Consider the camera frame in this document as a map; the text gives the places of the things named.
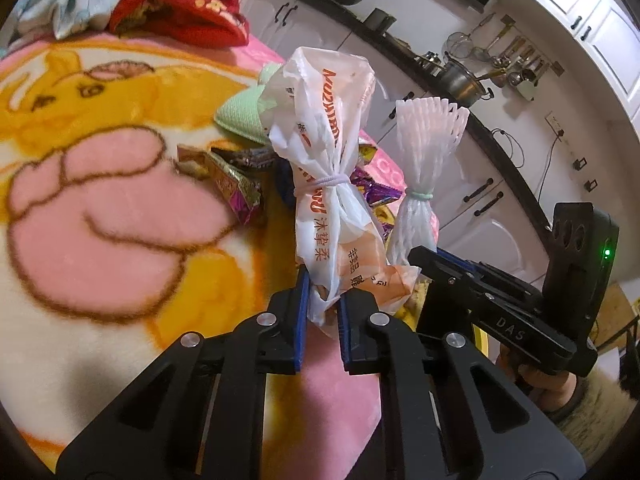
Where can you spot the printed pink blanket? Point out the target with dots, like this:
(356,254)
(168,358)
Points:
(110,240)

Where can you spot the white cabinets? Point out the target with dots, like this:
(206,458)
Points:
(565,10)
(460,170)

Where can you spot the metal mesh strainer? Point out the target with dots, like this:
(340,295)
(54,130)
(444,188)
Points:
(462,45)

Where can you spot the red cloth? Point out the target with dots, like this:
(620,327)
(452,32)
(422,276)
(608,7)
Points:
(175,5)

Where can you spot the purple snack wrapper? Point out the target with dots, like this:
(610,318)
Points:
(375,195)

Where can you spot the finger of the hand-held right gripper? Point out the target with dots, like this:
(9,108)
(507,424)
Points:
(500,317)
(465,266)

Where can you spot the person's right forearm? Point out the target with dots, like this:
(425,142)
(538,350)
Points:
(600,410)

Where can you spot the black kitchen countertop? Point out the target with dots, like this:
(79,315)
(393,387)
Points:
(520,187)

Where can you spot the dark snack wrapper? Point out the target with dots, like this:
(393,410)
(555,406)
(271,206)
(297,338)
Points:
(257,159)

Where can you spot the light blue cloth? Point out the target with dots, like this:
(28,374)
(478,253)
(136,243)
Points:
(65,0)

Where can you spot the white foam fruit net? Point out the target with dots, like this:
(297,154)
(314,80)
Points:
(425,150)

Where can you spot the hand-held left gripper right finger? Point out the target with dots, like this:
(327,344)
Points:
(344,335)

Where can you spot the white plastic bag orange print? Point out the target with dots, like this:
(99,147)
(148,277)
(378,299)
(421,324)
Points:
(325,160)

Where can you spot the white upper cabinets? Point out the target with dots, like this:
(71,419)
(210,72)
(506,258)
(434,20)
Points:
(565,10)

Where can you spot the white wall socket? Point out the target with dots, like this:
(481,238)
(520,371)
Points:
(555,125)

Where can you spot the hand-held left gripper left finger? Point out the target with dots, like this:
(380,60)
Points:
(301,320)

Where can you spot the gold foil snack wrapper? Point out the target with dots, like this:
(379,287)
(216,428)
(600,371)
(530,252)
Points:
(230,185)

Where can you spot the steel cooking pot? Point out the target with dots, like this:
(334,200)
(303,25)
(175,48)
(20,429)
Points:
(462,85)

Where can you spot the small metal pot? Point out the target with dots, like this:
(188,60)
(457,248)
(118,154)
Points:
(379,20)

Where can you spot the row of hanging utensils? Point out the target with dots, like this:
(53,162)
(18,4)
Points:
(520,55)

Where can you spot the green knitted pad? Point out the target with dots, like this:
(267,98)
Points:
(240,115)

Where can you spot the white lower cabinets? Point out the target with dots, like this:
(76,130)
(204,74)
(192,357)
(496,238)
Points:
(460,170)

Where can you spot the person's right hand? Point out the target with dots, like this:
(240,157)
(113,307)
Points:
(545,392)

